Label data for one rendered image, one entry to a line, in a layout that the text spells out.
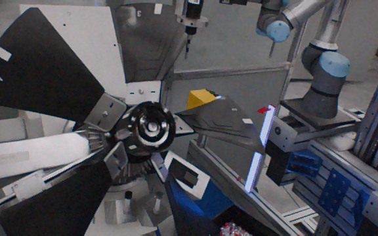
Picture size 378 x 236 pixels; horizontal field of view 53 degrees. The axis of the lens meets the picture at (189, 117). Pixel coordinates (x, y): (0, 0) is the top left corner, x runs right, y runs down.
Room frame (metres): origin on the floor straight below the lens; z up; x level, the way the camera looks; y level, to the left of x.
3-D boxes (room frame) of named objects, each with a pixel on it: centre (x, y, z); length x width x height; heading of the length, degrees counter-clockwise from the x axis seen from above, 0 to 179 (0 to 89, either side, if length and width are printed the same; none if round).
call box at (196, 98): (1.28, -0.07, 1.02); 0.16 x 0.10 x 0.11; 38
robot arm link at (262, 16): (1.52, -0.24, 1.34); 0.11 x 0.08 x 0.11; 9
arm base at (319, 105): (1.44, -0.52, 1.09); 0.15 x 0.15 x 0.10
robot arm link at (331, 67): (1.45, -0.52, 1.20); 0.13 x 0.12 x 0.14; 9
